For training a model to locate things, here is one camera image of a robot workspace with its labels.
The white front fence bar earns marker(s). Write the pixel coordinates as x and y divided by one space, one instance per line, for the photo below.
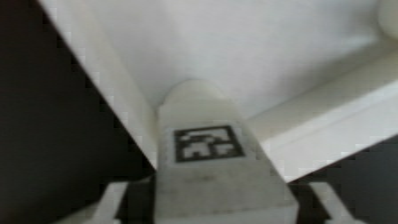
356 126

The white table leg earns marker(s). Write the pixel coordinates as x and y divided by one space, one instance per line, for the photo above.
219 186

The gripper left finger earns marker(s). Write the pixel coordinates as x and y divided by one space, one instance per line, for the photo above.
123 207

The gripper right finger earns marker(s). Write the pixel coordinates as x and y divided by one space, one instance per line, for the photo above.
322 207

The white square table top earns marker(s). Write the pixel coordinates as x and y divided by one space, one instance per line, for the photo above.
294 54

